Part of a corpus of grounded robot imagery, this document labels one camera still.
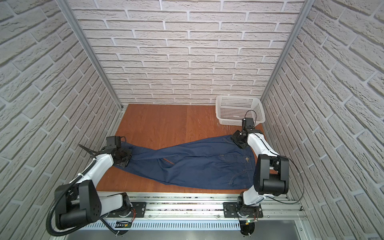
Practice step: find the left aluminium corner post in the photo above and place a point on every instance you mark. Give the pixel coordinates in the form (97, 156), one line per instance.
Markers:
(80, 34)

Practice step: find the right aluminium corner post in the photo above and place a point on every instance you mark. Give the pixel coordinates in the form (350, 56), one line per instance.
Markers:
(305, 10)

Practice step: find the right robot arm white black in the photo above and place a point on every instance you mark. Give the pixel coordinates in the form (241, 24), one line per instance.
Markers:
(271, 176)

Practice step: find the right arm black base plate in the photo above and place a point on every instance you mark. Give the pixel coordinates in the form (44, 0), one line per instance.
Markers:
(234, 210)

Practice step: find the aluminium corner post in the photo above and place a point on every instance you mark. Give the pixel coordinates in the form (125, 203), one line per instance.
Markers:
(80, 34)
(305, 10)

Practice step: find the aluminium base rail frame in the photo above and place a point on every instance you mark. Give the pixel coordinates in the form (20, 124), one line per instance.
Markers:
(189, 216)

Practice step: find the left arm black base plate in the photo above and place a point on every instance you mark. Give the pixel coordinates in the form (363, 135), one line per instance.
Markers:
(137, 208)

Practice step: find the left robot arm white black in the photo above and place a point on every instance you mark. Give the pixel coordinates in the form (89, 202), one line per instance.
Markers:
(78, 204)

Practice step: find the white plastic laundry basket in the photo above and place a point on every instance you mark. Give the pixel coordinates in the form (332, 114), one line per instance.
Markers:
(231, 110)

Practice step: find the blue denim trousers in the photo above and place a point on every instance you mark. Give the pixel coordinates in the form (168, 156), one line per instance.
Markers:
(213, 164)

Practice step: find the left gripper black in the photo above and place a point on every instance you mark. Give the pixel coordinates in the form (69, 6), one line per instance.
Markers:
(125, 163)

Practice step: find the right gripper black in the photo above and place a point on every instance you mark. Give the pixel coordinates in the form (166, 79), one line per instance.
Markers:
(234, 137)

